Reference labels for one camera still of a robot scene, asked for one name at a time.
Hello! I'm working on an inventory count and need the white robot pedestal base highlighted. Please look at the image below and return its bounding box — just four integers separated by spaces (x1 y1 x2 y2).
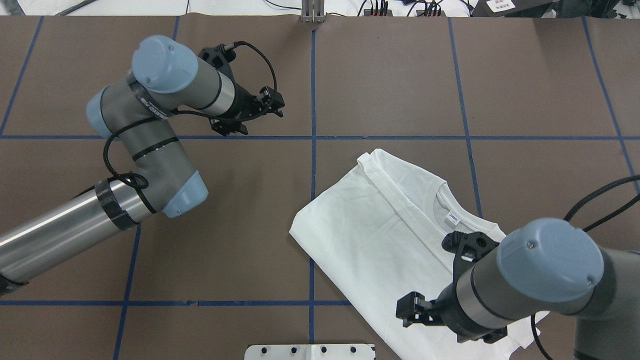
244 343 377 360

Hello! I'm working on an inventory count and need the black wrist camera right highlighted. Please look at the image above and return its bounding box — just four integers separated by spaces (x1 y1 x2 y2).
441 231 499 283

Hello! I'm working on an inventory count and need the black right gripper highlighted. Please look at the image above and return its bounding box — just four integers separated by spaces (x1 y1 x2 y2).
395 284 508 344

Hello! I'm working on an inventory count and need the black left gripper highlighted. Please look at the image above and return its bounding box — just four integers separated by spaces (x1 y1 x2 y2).
209 83 286 136

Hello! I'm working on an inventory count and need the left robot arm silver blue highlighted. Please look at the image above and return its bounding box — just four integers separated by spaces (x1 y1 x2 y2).
1 35 285 296

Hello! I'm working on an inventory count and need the white long-sleeve printed shirt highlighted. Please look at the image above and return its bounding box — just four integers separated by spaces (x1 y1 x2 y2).
289 149 534 360

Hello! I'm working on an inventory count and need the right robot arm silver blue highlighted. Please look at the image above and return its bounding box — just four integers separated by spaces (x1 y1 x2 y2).
395 218 640 360

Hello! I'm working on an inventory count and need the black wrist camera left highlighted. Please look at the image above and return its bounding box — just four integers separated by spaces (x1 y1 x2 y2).
198 44 237 69

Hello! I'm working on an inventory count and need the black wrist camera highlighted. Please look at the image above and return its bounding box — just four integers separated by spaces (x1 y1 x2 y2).
441 231 499 283
198 44 237 69

